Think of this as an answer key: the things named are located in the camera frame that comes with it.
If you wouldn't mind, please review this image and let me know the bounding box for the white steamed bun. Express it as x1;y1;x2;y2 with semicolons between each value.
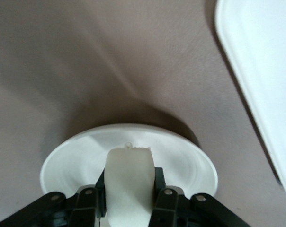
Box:
99;142;156;227

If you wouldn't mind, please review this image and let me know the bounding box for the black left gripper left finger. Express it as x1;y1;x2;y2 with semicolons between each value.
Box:
0;167;108;227

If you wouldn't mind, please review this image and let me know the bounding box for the white tray with bear drawing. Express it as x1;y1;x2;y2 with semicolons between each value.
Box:
214;0;286;199

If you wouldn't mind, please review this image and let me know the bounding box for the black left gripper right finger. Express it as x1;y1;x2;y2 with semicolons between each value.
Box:
147;166;249;227

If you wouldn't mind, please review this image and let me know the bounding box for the round white plate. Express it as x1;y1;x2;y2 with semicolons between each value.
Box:
39;122;219;197

